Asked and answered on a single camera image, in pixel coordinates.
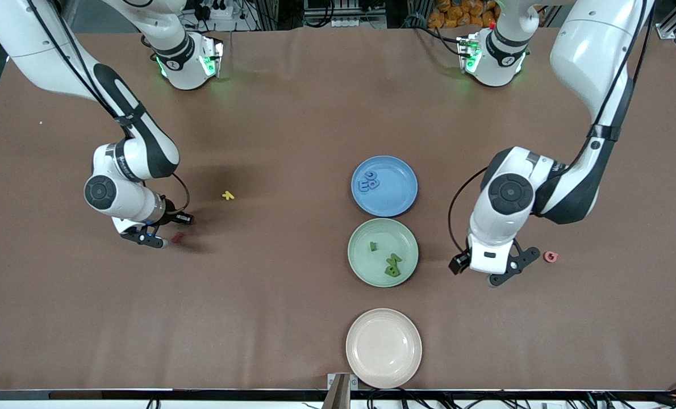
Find blue plate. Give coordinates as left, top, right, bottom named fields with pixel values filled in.
left=350, top=155, right=419, bottom=218

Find green plate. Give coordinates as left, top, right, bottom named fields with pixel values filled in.
left=347, top=218, right=419, bottom=288

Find beige plate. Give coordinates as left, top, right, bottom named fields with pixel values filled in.
left=345, top=308, right=423, bottom=390

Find brown table cover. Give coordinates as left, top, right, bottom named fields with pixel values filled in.
left=0, top=26, right=676, bottom=393

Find white power strip black plugs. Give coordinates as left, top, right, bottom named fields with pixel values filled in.
left=193, top=0, right=233, bottom=23

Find orange packets pile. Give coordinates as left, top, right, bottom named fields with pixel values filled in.
left=428, top=0, right=499, bottom=29

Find long white power strip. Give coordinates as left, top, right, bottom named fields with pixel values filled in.
left=329, top=16, right=387, bottom=29

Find black table edge rail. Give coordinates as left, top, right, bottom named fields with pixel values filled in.
left=0, top=389, right=676, bottom=403

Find metal table bracket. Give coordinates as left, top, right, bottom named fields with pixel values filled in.
left=327, top=372, right=359, bottom=409

